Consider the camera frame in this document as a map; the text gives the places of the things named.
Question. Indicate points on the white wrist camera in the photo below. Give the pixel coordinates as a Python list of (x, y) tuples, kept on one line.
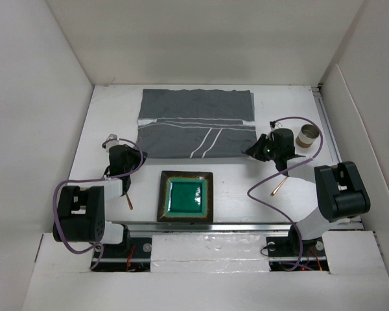
[(274, 125), (111, 141)]

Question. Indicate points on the aluminium rail at table front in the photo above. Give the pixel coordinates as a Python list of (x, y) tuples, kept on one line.
[(193, 227)]

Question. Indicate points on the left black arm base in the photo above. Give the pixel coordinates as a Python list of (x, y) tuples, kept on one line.
[(133, 255)]

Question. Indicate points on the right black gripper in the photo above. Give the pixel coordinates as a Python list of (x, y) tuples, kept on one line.
[(255, 150)]

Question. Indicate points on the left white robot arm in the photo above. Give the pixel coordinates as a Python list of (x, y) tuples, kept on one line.
[(81, 210)]

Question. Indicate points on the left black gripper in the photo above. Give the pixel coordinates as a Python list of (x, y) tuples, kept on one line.
[(137, 156)]

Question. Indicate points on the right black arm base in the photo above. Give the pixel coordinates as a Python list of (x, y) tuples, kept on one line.
[(286, 253)]

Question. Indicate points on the metal cup with cork base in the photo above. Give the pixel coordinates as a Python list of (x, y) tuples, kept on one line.
[(307, 135)]

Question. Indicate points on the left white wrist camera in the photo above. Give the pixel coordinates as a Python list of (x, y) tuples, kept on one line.
[(111, 141)]

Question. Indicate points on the green square ceramic plate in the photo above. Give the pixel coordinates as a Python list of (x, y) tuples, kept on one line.
[(185, 197)]

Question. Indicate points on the copper fork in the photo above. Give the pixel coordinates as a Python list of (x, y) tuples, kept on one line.
[(129, 202)]

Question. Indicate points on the copper spoon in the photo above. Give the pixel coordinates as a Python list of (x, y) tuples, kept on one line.
[(277, 188)]

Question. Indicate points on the grey striped cloth napkin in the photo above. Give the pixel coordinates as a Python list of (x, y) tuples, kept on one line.
[(196, 124)]

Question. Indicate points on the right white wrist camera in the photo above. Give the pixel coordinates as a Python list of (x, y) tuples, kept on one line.
[(274, 125)]

